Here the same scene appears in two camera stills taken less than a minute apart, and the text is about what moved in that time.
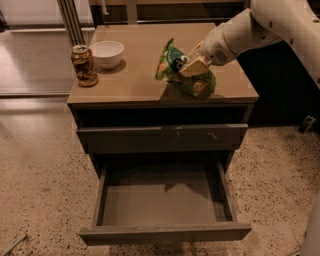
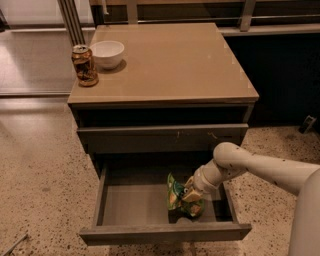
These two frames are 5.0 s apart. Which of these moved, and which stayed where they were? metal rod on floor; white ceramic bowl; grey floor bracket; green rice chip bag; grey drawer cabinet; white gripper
Moved: green rice chip bag; white gripper
Stayed: grey drawer cabinet; metal rod on floor; white ceramic bowl; grey floor bracket
